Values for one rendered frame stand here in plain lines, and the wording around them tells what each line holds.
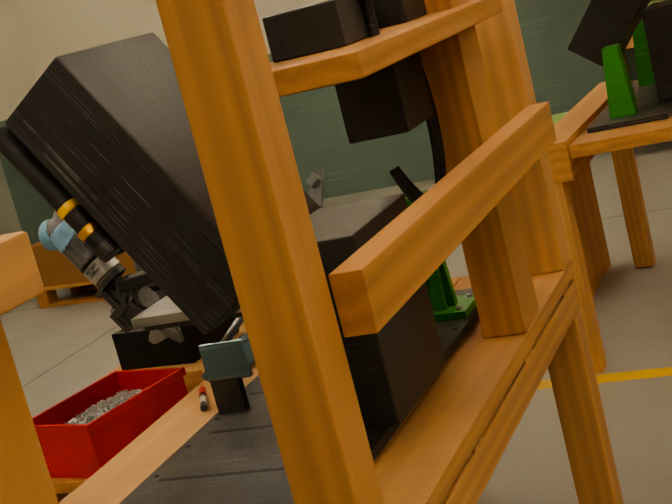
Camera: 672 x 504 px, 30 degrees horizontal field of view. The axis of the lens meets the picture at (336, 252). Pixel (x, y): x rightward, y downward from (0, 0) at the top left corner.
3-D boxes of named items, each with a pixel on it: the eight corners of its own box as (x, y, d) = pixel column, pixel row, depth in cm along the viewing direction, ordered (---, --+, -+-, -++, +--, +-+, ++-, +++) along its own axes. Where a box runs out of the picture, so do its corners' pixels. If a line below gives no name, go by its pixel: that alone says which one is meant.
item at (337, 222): (303, 436, 220) (253, 252, 213) (359, 373, 247) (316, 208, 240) (400, 425, 213) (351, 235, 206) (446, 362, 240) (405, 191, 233)
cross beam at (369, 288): (343, 338, 167) (327, 274, 166) (535, 143, 284) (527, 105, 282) (378, 333, 165) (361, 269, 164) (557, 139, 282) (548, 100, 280)
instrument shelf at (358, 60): (209, 113, 187) (202, 86, 186) (391, 38, 268) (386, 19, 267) (363, 78, 177) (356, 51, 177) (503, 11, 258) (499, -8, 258)
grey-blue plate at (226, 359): (215, 414, 244) (196, 347, 241) (220, 410, 246) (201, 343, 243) (258, 409, 240) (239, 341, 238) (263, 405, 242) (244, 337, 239)
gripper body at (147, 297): (144, 324, 277) (106, 286, 278) (166, 299, 273) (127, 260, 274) (127, 336, 270) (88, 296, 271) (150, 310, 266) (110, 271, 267)
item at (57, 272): (39, 309, 878) (20, 249, 869) (108, 273, 947) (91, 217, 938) (177, 291, 819) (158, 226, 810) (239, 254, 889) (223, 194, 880)
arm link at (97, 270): (114, 246, 274) (95, 256, 267) (128, 261, 274) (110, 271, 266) (95, 268, 277) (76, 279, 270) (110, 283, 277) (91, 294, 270)
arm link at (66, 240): (80, 207, 274) (56, 222, 267) (116, 243, 273) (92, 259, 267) (66, 228, 279) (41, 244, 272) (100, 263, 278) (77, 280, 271)
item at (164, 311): (134, 334, 238) (130, 319, 237) (173, 307, 253) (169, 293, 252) (320, 307, 223) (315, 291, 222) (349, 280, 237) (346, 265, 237)
